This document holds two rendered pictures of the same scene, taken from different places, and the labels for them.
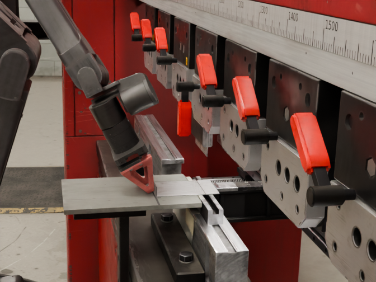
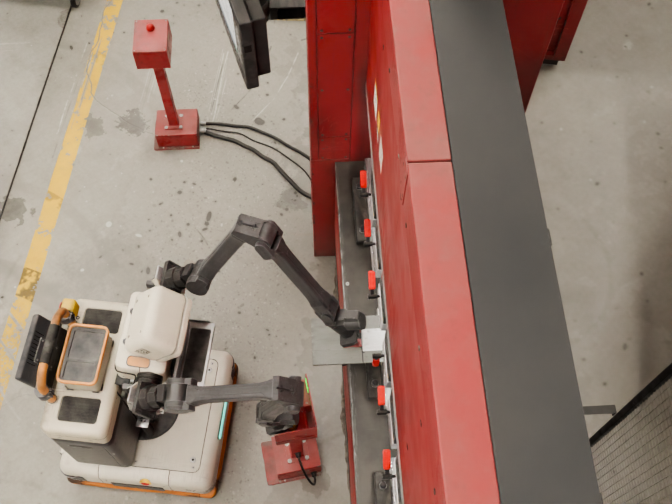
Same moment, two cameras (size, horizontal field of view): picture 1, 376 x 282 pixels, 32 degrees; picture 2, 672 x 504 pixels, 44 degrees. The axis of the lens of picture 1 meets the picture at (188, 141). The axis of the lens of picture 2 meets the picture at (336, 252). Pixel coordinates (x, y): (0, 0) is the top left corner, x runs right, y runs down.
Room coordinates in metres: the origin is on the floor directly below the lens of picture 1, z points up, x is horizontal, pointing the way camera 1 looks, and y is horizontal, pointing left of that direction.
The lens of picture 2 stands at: (0.16, 0.01, 3.80)
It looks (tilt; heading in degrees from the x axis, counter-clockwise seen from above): 63 degrees down; 8
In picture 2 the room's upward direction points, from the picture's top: 1 degrees clockwise
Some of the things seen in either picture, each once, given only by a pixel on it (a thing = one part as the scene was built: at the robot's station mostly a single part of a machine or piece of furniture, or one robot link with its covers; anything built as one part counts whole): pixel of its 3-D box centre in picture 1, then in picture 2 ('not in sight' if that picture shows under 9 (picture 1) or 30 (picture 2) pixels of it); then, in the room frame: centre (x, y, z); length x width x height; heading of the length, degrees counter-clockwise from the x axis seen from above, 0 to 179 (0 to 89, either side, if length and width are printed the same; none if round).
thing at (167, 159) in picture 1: (156, 149); (376, 216); (1.82, 0.09, 0.92); 0.50 x 0.06 x 0.10; 12
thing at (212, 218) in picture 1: (203, 198); not in sight; (1.25, -0.03, 0.99); 0.20 x 0.03 x 0.03; 12
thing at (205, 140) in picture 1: (202, 127); not in sight; (1.28, -0.03, 1.13); 0.10 x 0.02 x 0.10; 12
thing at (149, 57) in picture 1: (164, 38); (383, 200); (1.70, 0.07, 1.26); 0.15 x 0.09 x 0.17; 12
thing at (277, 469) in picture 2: not in sight; (290, 455); (1.02, 0.32, 0.06); 0.25 x 0.20 x 0.12; 111
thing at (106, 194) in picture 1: (128, 192); (348, 340); (1.25, 0.12, 1.00); 0.26 x 0.18 x 0.01; 102
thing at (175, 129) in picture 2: not in sight; (164, 87); (2.68, 1.28, 0.41); 0.25 x 0.20 x 0.83; 102
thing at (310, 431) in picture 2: not in sight; (291, 409); (1.03, 0.29, 0.75); 0.20 x 0.16 x 0.18; 21
